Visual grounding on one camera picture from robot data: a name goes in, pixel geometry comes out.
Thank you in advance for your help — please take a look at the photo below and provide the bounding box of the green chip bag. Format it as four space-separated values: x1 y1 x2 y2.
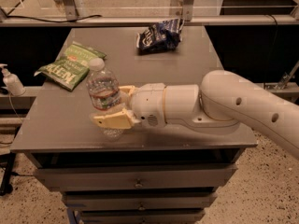
35 42 106 91

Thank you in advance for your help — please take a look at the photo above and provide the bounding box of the metal frame rail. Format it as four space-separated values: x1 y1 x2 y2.
0 0 299 27

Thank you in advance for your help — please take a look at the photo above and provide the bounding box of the grey drawer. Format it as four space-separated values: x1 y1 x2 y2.
35 163 236 191
63 191 217 211
80 209 205 224

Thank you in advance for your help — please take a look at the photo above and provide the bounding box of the clear plastic water bottle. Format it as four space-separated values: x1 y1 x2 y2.
85 57 125 142

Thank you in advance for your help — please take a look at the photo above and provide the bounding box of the black cable on ledge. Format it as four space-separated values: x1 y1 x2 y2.
0 7 103 24

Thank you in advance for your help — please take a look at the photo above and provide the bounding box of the middle grey drawer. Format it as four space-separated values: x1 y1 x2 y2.
63 191 217 211

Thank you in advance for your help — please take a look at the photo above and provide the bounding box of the black stand leg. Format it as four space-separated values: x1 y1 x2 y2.
0 153 16 196

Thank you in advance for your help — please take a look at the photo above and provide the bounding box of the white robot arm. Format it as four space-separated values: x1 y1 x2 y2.
91 70 299 159

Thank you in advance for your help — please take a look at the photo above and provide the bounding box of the white pump dispenser bottle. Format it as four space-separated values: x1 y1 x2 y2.
0 63 25 96

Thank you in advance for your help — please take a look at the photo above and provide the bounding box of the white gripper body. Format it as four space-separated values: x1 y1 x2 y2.
130 83 166 128

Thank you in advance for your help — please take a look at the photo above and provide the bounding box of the bottom grey drawer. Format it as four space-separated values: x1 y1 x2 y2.
80 209 205 224

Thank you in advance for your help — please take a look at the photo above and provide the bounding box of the blue chip bag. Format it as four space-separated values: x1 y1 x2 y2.
136 18 184 52

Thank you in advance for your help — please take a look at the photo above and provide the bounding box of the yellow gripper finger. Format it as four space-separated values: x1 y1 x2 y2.
90 108 140 130
119 85 136 105

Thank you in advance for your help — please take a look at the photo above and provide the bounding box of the grey drawer cabinet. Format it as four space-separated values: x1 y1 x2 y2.
9 26 259 224

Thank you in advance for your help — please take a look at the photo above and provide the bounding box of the top grey drawer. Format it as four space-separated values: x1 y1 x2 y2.
35 163 236 191

